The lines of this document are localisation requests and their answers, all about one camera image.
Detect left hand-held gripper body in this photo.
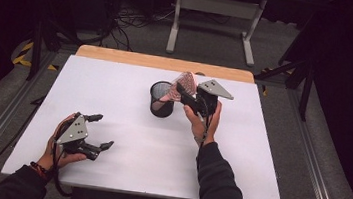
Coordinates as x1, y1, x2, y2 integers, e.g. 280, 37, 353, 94
53, 109, 103, 162

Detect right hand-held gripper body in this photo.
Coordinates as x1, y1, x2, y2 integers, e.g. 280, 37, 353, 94
192, 77, 237, 121

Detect black mesh pen holder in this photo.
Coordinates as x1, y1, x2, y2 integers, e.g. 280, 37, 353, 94
146, 79, 178, 120

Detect person's right hand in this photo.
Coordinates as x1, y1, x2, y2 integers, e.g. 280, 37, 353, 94
178, 96, 225, 150

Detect person's left hand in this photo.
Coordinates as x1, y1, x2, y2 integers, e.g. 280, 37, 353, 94
37, 110, 93, 176

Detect white metal stand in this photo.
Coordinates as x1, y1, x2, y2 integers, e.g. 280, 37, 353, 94
164, 0, 311, 73

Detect black metal stand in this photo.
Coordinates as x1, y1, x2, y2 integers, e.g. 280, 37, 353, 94
25, 17, 85, 86
249, 50, 316, 122

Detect yellow and black hazard tape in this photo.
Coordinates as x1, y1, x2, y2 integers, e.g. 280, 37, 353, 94
11, 38, 63, 72

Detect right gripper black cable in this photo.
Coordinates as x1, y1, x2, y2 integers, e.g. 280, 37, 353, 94
193, 111, 213, 145

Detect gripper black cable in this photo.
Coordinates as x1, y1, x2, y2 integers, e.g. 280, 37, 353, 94
47, 139, 79, 199
193, 111, 213, 145

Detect red and black bracelet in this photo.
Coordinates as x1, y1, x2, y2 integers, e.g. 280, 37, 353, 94
28, 160, 54, 181

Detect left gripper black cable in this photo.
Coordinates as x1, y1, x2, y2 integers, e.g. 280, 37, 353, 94
47, 139, 79, 199

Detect black floor cables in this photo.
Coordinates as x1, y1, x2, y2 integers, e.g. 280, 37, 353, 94
102, 0, 177, 57

